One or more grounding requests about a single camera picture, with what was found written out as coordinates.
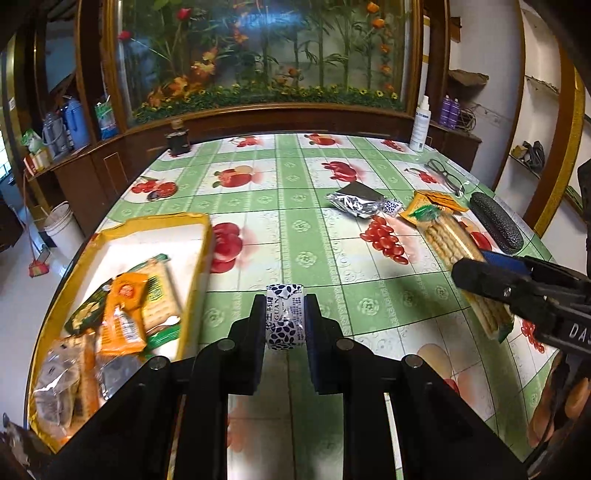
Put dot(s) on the silver foil snack bag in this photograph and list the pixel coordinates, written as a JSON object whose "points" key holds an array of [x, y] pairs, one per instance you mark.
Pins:
{"points": [[358, 200]]}

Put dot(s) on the clear cracker pack green ends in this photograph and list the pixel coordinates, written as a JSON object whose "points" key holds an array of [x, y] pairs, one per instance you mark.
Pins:
{"points": [[461, 256]]}

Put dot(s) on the person's right hand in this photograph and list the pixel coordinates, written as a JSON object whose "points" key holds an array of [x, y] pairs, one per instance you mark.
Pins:
{"points": [[541, 426]]}

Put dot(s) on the red broom dustpan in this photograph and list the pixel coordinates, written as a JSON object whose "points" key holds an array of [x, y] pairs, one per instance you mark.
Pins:
{"points": [[36, 267]]}

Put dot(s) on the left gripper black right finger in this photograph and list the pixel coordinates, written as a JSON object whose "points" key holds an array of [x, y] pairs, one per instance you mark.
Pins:
{"points": [[321, 338]]}

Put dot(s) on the black rimmed eyeglasses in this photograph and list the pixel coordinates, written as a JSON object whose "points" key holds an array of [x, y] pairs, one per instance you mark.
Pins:
{"points": [[450, 180]]}

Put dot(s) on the small silver packet in tray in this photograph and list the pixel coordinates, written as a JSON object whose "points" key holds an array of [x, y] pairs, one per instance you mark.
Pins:
{"points": [[112, 372]]}

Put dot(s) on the yellow cardboard tray box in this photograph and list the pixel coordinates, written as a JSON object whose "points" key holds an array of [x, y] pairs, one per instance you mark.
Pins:
{"points": [[186, 238]]}

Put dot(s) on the purple bottles on shelf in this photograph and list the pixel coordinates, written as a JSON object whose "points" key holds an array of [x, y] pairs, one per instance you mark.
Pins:
{"points": [[449, 113]]}

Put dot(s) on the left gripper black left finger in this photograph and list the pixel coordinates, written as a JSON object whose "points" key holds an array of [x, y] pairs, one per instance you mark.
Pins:
{"points": [[246, 358]]}

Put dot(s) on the dark glass jar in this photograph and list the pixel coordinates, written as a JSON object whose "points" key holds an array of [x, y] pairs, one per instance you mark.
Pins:
{"points": [[177, 139]]}

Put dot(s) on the green blue bag on cabinet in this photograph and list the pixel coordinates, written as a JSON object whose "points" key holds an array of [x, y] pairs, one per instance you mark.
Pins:
{"points": [[106, 119]]}

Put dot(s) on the orange snack pack in tray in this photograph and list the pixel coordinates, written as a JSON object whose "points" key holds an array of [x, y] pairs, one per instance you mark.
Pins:
{"points": [[71, 384]]}

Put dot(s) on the black textured glasses case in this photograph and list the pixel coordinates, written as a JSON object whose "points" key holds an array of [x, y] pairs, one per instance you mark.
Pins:
{"points": [[497, 223]]}

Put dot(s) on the orange yellow cake packet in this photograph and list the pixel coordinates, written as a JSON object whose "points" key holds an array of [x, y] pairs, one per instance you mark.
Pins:
{"points": [[426, 203]]}

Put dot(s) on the white blue milk candy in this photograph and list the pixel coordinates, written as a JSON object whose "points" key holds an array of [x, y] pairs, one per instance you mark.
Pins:
{"points": [[284, 316]]}

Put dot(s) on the flower bamboo glass panel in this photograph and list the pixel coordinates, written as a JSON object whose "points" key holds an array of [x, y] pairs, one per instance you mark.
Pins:
{"points": [[179, 57]]}

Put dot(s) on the orange panda snack packet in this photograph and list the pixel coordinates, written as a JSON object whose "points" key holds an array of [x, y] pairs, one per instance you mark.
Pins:
{"points": [[121, 331]]}

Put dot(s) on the white spray bottle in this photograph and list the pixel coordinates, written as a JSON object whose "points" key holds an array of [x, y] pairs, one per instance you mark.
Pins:
{"points": [[421, 125]]}

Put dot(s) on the dark green cracker packet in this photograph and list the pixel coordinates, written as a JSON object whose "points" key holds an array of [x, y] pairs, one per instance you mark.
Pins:
{"points": [[90, 312]]}

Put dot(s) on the blue thermos jug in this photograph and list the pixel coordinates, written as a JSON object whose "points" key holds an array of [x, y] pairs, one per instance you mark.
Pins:
{"points": [[73, 115]]}

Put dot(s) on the white plastic bucket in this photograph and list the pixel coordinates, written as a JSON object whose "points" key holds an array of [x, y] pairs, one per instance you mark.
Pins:
{"points": [[62, 228]]}

